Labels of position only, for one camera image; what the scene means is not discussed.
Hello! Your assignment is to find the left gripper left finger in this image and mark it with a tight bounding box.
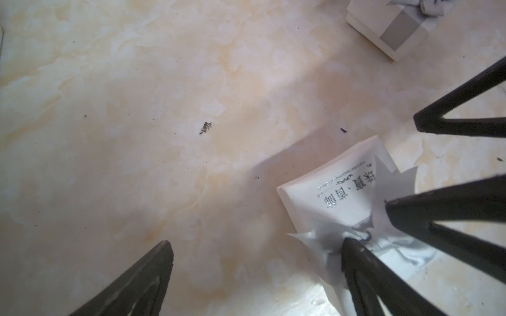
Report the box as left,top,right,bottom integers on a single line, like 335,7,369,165
72,240,174,315

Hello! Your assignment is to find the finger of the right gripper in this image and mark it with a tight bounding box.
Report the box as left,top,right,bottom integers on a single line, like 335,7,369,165
386,175,505,283
413,58,505,138

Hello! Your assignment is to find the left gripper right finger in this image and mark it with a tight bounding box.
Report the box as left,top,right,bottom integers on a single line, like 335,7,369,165
341,238,445,315

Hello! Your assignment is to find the white gift box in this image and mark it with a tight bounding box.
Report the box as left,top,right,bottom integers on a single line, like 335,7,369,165
277,136,436,315
345,0,459,61

